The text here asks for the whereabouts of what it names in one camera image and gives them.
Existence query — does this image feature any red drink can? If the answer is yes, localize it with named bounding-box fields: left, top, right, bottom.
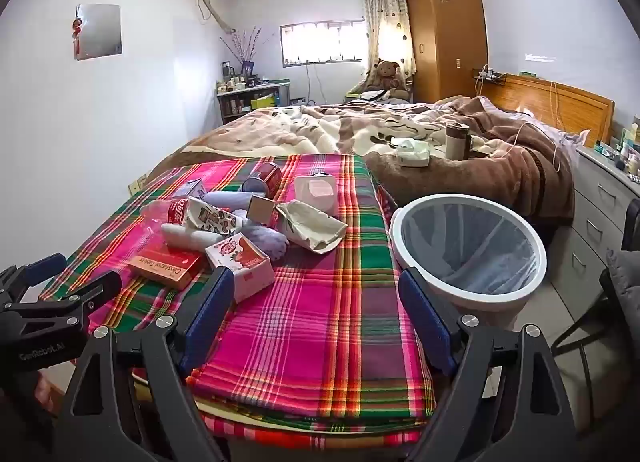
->
left=242, top=161, right=286, bottom=198

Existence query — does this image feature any wooden bed headboard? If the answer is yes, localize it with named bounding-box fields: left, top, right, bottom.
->
left=472, top=73, right=616, bottom=149

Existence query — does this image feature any barred window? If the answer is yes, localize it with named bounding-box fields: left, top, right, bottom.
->
left=279, top=19, right=369, bottom=67

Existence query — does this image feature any small brown cardboard box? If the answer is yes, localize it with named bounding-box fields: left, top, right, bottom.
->
left=247, top=194, right=275, bottom=228

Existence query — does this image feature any purple fuzzy sock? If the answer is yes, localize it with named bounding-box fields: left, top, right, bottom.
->
left=202, top=189, right=289, bottom=263

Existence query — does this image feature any group of toiletry bottles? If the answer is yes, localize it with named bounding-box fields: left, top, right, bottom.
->
left=594, top=116, right=640, bottom=179

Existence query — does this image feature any vase with purple branches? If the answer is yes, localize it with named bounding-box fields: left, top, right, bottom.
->
left=227, top=26, right=277, bottom=79

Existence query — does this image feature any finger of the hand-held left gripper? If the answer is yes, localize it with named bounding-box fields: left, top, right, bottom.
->
left=0, top=253, right=68, bottom=302
left=10, top=269, right=123, bottom=325

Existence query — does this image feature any small white carton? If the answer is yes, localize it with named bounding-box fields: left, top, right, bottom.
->
left=172, top=177, right=209, bottom=201

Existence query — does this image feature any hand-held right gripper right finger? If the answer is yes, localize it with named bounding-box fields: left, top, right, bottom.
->
left=397, top=267, right=576, bottom=462

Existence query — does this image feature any power strip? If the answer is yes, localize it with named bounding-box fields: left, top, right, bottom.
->
left=472, top=67, right=507, bottom=84

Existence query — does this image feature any printed paper packet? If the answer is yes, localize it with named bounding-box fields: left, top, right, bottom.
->
left=186, top=196, right=247, bottom=237

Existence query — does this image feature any white paper roll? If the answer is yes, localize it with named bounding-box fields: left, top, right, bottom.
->
left=159, top=223, right=227, bottom=249

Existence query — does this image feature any cluttered low shelf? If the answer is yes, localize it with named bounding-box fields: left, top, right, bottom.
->
left=216, top=81, right=292, bottom=126

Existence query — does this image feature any padded chair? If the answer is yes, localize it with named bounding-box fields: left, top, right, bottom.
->
left=550, top=197, right=640, bottom=395

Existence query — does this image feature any patterned curtain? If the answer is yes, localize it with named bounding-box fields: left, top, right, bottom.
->
left=357, top=0, right=417, bottom=79

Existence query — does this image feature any white drawer cabinet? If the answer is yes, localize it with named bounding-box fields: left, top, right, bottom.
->
left=570, top=144, right=640, bottom=310

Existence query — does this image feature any brown teddy bear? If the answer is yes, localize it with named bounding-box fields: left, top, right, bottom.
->
left=366, top=59, right=410, bottom=94

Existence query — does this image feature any pink plaid cloth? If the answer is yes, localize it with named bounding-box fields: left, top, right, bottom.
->
left=39, top=154, right=437, bottom=445

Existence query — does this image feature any white tissue box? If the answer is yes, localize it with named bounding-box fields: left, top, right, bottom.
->
left=391, top=137, right=432, bottom=168

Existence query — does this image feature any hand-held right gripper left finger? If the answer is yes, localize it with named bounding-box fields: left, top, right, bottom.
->
left=55, top=267, right=236, bottom=462

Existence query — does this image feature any white charging cable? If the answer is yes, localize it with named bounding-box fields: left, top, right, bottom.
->
left=500, top=79, right=564, bottom=174

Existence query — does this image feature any white round trash bin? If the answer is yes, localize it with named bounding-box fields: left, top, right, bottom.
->
left=389, top=194, right=548, bottom=343

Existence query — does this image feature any beige paper bag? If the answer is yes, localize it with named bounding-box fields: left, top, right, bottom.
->
left=274, top=199, right=349, bottom=256

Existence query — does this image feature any silver wall panel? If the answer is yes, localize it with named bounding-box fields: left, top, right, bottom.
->
left=75, top=4, right=124, bottom=61

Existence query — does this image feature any red box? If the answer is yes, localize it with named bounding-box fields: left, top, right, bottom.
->
left=127, top=241, right=204, bottom=292

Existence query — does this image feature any white cube box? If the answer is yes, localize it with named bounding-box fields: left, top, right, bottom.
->
left=293, top=174, right=339, bottom=216

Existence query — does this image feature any wrapped air conditioner pipe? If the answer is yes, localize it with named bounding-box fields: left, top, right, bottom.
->
left=192, top=0, right=237, bottom=36

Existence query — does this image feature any clear red label bottle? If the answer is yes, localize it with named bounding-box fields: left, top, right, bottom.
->
left=139, top=196, right=202, bottom=234

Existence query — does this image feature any brown printed blanket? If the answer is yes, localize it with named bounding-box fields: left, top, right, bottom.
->
left=149, top=96, right=577, bottom=229

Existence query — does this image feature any strawberry print carton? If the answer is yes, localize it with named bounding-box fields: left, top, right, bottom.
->
left=204, top=234, right=276, bottom=304

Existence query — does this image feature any wooden wardrobe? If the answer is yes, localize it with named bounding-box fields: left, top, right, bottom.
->
left=404, top=0, right=489, bottom=104

